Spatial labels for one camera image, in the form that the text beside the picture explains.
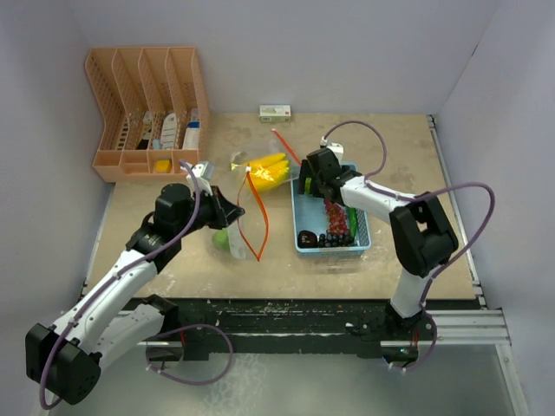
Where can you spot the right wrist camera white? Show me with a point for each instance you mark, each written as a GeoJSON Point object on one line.
{"type": "Point", "coordinates": [336, 148]}

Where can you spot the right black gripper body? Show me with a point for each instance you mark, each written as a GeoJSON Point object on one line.
{"type": "Point", "coordinates": [306, 172]}

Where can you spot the white blue item in organizer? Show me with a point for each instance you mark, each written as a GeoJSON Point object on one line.
{"type": "Point", "coordinates": [192, 133]}

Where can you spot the clear zip bag orange zipper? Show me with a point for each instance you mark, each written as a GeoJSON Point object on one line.
{"type": "Point", "coordinates": [274, 142]}

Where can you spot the orange desk file organizer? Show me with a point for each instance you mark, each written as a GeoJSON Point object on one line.
{"type": "Point", "coordinates": [135, 89]}

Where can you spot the yellow item in organizer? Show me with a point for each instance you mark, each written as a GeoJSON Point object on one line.
{"type": "Point", "coordinates": [163, 166]}

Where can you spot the yellow banana bunch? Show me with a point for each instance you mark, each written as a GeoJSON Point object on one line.
{"type": "Point", "coordinates": [269, 171]}

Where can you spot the dark brown mangosteen toy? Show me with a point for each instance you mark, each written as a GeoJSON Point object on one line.
{"type": "Point", "coordinates": [307, 239]}

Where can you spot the dark blue grapes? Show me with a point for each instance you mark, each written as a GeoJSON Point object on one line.
{"type": "Point", "coordinates": [334, 240]}

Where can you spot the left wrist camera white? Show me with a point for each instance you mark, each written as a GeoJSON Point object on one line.
{"type": "Point", "coordinates": [203, 172]}

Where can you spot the small white green box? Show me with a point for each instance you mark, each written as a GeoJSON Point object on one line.
{"type": "Point", "coordinates": [274, 113]}

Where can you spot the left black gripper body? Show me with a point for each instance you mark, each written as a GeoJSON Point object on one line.
{"type": "Point", "coordinates": [209, 214]}

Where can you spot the green apple toy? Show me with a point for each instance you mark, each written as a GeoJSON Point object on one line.
{"type": "Point", "coordinates": [220, 240]}

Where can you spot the white bottle in organizer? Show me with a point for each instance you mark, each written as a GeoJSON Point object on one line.
{"type": "Point", "coordinates": [168, 132]}

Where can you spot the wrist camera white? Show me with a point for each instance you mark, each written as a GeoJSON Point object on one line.
{"type": "Point", "coordinates": [203, 172]}
{"type": "Point", "coordinates": [336, 148]}

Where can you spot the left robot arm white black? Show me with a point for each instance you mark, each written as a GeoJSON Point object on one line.
{"type": "Point", "coordinates": [67, 358]}

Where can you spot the red grapes bunch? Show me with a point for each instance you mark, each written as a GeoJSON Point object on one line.
{"type": "Point", "coordinates": [337, 218]}

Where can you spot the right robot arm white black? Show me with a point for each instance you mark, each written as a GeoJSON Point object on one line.
{"type": "Point", "coordinates": [424, 239]}

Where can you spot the light blue plastic basket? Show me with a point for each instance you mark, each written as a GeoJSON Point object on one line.
{"type": "Point", "coordinates": [309, 214]}

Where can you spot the green cucumber toy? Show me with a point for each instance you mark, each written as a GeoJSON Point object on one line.
{"type": "Point", "coordinates": [353, 222]}

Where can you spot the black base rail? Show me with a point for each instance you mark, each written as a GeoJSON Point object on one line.
{"type": "Point", "coordinates": [367, 328]}

